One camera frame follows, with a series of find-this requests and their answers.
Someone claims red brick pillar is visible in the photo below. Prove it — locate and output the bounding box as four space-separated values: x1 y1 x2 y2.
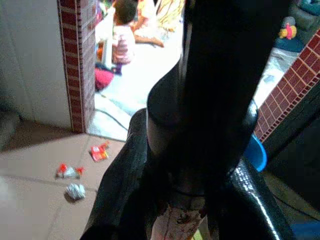
56 0 98 134

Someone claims orange yellow patterned cloth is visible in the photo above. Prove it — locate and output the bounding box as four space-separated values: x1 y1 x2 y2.
133 0 186 49

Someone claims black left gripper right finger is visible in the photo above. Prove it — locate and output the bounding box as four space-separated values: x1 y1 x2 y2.
206 99 297 240

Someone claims red snack wrapper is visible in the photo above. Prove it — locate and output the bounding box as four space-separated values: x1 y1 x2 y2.
89 141 111 163

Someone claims seated child in striped shirt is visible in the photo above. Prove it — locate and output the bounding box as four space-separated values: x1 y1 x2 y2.
111 0 138 66

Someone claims yellow plush toy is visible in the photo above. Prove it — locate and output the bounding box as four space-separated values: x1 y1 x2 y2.
277 21 299 41

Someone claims dark floor cable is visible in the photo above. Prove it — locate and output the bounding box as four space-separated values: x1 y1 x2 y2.
95 91 130 132

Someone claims red cloth bag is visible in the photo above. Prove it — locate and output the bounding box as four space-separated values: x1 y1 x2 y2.
94 67 115 91

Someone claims red tiled low wall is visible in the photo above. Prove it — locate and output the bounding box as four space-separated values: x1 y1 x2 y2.
253 29 320 144

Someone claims white plastic stool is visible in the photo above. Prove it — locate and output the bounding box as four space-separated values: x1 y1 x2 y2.
95 14 117 69

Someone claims crumpled silver foil ball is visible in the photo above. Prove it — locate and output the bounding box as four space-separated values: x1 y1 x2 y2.
64 182 87 202

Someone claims blue plastic dustpan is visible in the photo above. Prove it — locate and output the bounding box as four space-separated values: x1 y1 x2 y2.
243 133 268 173

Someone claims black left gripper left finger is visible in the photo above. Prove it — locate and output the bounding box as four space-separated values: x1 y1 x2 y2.
80 107 173 240

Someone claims silver and red wrapper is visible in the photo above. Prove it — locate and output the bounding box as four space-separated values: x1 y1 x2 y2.
55 162 85 180

